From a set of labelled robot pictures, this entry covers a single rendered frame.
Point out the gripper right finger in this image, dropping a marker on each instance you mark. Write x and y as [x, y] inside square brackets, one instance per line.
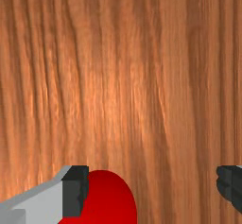
[232, 186]

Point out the red ball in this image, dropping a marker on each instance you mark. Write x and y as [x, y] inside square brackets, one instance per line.
[108, 199]

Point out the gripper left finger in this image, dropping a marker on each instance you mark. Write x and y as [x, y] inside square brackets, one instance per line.
[44, 199]

